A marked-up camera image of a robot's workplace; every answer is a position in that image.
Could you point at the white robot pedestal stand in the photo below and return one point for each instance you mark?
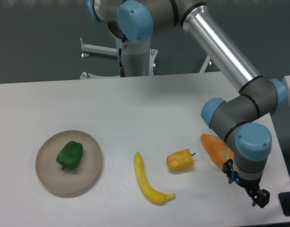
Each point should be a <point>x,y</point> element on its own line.
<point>169,52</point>

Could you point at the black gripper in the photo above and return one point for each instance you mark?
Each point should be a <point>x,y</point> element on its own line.
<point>249,181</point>

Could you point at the long yellow chili pepper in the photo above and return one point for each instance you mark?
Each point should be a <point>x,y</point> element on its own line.
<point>148,191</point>

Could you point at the beige round plate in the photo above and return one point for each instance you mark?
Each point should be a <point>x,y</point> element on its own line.
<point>68,183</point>

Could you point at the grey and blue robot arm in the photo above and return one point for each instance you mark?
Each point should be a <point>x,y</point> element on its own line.
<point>134,22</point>

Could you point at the black device at right edge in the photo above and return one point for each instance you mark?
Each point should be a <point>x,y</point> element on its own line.
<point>284,198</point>

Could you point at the yellow bell pepper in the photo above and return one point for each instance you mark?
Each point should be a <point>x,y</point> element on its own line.
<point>180,160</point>

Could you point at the orange bread wedge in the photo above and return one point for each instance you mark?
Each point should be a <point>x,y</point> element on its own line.
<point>217,149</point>

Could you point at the green bell pepper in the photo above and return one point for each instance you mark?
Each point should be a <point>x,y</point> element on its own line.
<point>70,155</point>

